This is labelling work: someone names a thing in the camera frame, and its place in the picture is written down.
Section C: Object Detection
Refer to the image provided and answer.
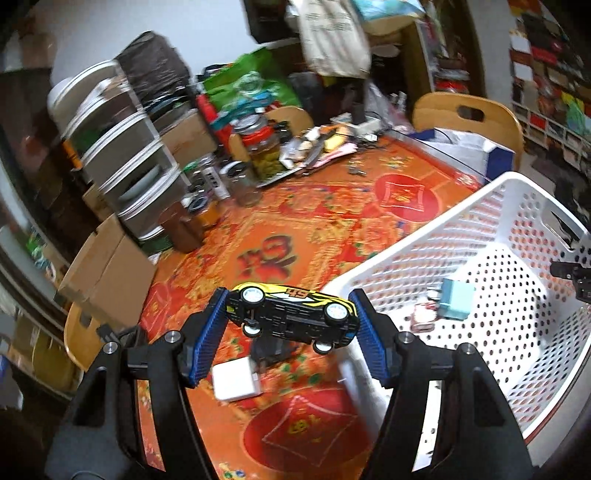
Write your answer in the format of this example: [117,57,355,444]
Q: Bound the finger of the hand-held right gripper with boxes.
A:
[550,260,591,304]

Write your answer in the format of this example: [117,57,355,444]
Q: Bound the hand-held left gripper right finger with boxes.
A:
[347,288,536,480]

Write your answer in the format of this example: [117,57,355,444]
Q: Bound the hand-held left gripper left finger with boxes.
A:
[44,286,229,480]

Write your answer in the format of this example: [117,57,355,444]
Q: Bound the pink white cartoon charger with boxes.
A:
[411,300,437,332]

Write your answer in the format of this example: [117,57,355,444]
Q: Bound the black yellow toy car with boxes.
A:
[225,281,360,355]

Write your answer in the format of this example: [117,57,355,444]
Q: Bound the light blue charger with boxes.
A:
[431,278,476,321]

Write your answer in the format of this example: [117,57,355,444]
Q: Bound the white perforated plastic basket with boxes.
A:
[321,172,591,441]

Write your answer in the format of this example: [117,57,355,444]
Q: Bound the large white charger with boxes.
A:
[211,359,262,401]

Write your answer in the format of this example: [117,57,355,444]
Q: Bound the black phone stand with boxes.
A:
[97,323,151,356]

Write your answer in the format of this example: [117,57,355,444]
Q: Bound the brown mug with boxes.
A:
[161,205,206,254]

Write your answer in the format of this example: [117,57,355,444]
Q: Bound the cardboard box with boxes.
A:
[54,213,160,305]

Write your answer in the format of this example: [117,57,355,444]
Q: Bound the wooden chair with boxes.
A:
[64,302,105,372]
[228,106,315,162]
[412,91,525,171]

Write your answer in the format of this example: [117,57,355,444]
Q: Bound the small jar orange contents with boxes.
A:
[196,196,227,229]

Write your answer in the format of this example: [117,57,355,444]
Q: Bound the red printed tablecloth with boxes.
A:
[136,129,490,480]

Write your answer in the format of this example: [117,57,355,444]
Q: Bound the clear glass jar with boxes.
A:
[222,161,263,207]

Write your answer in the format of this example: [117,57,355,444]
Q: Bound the white slim bottle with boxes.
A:
[201,157,232,199]

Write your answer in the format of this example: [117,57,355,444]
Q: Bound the white blue paper bag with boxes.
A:
[409,127,515,183]

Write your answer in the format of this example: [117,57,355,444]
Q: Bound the pickle jar red lid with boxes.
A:
[235,113,282,181]

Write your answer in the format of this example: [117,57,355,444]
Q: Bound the white tiered storage rack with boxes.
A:
[46,60,190,252]

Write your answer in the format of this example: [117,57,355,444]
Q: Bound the pile of papers and tools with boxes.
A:
[279,117,384,178]

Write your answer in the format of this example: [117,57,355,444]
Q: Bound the shelf of boxes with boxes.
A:
[508,0,591,171]

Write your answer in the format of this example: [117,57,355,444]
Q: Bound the dark glass door cabinet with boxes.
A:
[0,65,100,402]

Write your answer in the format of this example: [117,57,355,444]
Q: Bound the clear plastic bag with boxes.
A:
[365,78,411,130]

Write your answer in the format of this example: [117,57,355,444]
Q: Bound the green shopping bag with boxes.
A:
[203,46,303,116]

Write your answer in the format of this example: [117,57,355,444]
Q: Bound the blue white tote bag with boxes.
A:
[351,0,426,24]

